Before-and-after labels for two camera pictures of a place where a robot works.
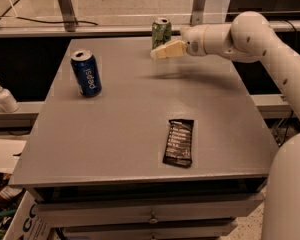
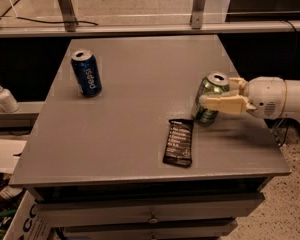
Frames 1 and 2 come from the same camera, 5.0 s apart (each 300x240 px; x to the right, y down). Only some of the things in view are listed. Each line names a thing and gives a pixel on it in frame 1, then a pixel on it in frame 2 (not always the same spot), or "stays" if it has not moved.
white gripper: (193, 40) -> (265, 96)
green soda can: (161, 32) -> (213, 83)
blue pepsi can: (86, 74) stays
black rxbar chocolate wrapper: (178, 144) stays
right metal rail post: (199, 0) stays
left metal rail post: (65, 7) stays
